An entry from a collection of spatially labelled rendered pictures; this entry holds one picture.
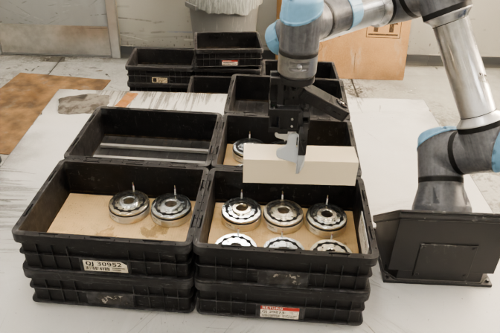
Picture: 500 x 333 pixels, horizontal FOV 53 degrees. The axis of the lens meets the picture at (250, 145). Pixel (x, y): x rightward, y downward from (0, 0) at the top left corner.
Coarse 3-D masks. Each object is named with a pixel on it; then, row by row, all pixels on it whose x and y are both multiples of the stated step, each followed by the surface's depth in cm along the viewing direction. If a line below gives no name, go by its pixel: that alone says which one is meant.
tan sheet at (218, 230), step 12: (216, 204) 135; (216, 216) 131; (348, 216) 133; (216, 228) 127; (264, 228) 128; (300, 228) 128; (348, 228) 129; (216, 240) 124; (264, 240) 124; (300, 240) 125; (312, 240) 125; (336, 240) 125; (348, 240) 125
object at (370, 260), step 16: (208, 176) 129; (208, 192) 124; (368, 208) 120; (368, 224) 115; (224, 256) 108; (240, 256) 108; (256, 256) 108; (272, 256) 107; (288, 256) 107; (304, 256) 107; (320, 256) 107; (336, 256) 106; (352, 256) 106; (368, 256) 106
